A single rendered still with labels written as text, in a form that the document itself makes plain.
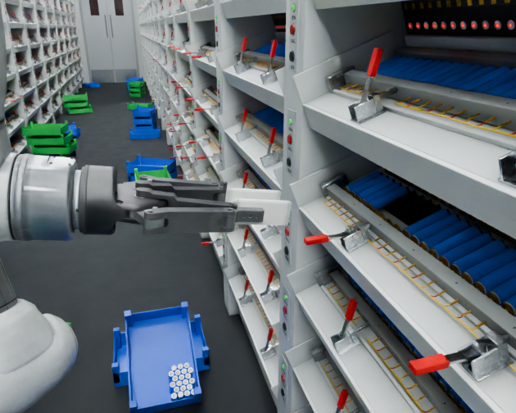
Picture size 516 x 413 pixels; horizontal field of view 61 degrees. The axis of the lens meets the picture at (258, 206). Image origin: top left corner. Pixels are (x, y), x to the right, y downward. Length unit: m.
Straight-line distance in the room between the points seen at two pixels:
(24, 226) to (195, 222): 0.16
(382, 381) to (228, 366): 0.90
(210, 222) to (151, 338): 1.09
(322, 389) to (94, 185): 0.66
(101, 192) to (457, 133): 0.37
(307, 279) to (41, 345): 0.55
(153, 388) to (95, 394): 0.19
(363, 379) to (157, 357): 0.89
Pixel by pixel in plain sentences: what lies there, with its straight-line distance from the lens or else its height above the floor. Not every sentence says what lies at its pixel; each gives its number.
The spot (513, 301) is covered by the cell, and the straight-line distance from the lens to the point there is 0.53.
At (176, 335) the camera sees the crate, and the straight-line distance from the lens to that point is 1.53.
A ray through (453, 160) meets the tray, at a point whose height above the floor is 0.92.
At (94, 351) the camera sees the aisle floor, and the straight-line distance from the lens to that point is 1.71.
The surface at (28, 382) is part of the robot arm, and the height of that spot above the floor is 0.40.
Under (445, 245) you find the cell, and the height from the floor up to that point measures 0.79.
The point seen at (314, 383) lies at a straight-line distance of 0.98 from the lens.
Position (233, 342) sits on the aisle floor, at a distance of 1.65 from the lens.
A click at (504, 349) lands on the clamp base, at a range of 0.49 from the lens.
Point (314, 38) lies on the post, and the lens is 0.77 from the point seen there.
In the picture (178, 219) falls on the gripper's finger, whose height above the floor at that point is 0.86.
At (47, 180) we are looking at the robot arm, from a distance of 0.47.
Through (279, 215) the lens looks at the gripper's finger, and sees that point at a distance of 0.52.
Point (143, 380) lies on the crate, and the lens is 1.48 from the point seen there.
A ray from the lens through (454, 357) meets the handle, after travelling 0.47.
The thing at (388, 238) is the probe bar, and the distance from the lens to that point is 0.64.
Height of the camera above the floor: 1.04
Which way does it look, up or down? 22 degrees down
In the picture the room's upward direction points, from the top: straight up
